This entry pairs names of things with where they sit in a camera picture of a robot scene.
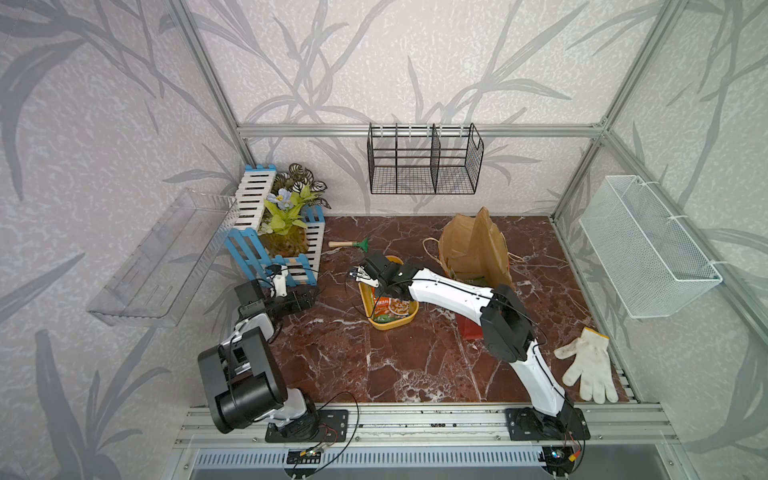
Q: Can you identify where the potted artificial plant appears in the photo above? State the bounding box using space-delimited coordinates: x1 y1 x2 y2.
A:
258 163 331 257

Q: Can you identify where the yellow plastic tray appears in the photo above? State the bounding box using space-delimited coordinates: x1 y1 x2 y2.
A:
358 282 419 331

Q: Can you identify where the orange soup packet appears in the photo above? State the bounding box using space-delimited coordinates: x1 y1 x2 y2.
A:
372 297 413 324

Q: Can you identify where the blue white wooden crate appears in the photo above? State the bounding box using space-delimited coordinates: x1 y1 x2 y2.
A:
225 163 330 286

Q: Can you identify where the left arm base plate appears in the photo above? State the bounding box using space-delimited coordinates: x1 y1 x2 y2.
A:
265 409 350 444

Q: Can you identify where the small green rake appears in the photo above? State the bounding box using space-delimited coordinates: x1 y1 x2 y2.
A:
328 239 369 252

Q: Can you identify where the red paper bag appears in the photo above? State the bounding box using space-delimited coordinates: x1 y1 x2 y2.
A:
422 206 517 342

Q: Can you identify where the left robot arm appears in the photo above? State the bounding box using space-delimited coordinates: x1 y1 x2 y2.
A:
198 264 320 441

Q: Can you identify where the clear acrylic shelf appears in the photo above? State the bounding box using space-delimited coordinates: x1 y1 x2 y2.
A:
86 189 239 328

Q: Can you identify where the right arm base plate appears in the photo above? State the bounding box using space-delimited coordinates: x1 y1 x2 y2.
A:
504 404 591 441

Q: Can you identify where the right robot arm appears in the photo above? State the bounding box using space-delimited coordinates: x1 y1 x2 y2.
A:
349 252 590 440

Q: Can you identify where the white work glove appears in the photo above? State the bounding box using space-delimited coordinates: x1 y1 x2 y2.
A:
554 327 619 404

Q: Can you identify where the white wire basket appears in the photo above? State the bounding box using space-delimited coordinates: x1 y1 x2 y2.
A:
579 175 723 319

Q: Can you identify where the black wire basket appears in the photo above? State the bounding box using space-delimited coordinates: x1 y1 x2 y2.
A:
366 124 485 195

